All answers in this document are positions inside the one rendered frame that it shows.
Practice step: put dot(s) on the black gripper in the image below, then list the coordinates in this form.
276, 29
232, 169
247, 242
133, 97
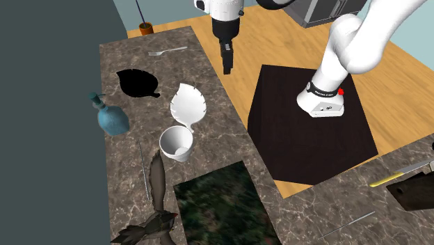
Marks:
225, 29

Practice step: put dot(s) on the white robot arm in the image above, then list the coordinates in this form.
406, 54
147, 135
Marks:
339, 64

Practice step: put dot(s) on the silver fork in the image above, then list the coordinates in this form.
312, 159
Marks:
169, 50

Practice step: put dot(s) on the white leaf-shaped plate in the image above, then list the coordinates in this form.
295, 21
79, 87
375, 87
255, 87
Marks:
188, 105

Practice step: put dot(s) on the orange pot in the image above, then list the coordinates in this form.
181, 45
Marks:
146, 29

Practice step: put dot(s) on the black leaf-shaped plate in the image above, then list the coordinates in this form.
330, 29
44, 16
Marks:
137, 83

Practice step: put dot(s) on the white cup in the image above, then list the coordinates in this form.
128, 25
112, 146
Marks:
174, 141

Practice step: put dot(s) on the dark purple stick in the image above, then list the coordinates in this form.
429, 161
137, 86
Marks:
140, 12

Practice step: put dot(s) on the grey appliance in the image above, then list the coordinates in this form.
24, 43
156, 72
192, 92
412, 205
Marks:
322, 12

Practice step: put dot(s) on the dark robot stand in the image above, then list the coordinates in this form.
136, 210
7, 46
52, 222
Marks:
305, 146

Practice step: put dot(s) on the blue spray bottle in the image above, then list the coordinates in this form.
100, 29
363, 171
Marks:
113, 120

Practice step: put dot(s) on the thin metal rod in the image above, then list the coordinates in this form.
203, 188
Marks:
144, 169
347, 224

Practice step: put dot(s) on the brown bird figure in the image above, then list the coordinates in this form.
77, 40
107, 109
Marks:
158, 183

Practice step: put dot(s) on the dark green patterned mat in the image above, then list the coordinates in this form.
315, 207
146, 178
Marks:
220, 207

